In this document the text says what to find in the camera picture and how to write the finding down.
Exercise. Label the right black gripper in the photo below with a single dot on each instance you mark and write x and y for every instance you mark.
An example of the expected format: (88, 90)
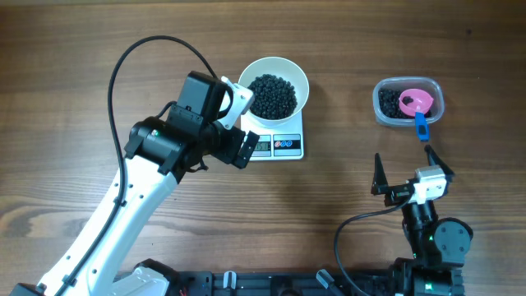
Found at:
(398, 194)

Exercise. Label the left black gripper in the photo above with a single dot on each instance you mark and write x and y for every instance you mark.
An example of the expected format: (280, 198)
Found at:
(246, 150)

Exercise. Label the pink scoop with blue handle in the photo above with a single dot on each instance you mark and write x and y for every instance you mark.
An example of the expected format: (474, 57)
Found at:
(422, 102)

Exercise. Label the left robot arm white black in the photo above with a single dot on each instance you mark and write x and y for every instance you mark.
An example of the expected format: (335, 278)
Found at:
(158, 154)

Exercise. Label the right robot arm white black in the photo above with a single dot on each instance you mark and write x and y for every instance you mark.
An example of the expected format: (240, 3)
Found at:
(439, 246)

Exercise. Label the white digital kitchen scale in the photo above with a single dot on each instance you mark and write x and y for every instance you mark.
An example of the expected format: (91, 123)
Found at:
(278, 139)

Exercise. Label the black beans in bowl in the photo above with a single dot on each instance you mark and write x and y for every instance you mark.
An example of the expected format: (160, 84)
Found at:
(275, 98)

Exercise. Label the black beans in scoop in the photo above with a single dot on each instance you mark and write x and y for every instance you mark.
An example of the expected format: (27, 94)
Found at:
(407, 100)

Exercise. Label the white round bowl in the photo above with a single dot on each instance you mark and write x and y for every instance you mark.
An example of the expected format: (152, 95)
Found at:
(280, 67)

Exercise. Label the black beans pile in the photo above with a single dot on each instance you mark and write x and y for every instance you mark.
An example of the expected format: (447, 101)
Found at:
(389, 103)

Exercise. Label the clear plastic food container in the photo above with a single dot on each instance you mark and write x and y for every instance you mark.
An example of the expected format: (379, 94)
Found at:
(400, 84)

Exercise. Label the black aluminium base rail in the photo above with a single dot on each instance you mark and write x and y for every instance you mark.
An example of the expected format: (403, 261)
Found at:
(372, 282)

